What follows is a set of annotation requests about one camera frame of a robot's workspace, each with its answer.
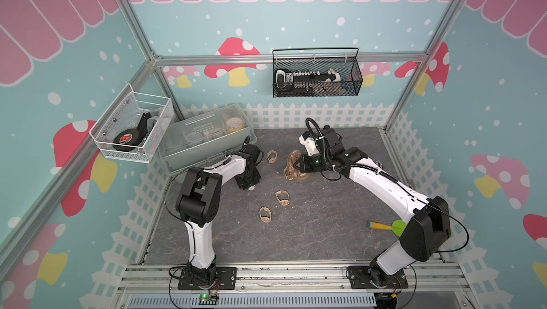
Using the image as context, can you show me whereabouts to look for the cream watch front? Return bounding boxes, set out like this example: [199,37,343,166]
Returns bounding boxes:
[259,206,273,223]

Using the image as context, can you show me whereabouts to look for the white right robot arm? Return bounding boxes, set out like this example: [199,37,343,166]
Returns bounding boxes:
[294,118,451,287]

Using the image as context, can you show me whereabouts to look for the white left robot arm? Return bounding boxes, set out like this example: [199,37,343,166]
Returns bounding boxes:
[175,144,264,271]

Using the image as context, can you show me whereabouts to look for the translucent green storage box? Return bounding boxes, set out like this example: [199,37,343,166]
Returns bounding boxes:
[158,104,257,175]

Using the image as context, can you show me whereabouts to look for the green yellow toy paddle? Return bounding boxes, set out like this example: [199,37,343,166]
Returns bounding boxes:
[367,220,407,237]

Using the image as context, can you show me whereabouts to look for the black tape roll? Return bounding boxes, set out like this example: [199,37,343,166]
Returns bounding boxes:
[113,129,143,152]

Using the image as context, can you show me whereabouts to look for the green lit circuit board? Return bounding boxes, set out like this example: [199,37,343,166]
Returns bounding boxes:
[199,294,219,306]

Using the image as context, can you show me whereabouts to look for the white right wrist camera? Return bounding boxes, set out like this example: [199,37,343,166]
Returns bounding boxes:
[299,132,321,156]

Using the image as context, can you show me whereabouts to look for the black wire mesh basket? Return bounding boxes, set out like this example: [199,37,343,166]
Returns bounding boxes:
[272,48,363,97]

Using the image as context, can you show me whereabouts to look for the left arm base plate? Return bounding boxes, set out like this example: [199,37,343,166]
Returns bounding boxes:
[177,265,237,290]

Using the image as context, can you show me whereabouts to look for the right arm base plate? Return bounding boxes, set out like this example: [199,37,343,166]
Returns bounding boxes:
[346,266,409,292]

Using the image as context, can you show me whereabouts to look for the clear acrylic wall bin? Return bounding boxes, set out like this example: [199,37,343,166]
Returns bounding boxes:
[89,85,174,164]

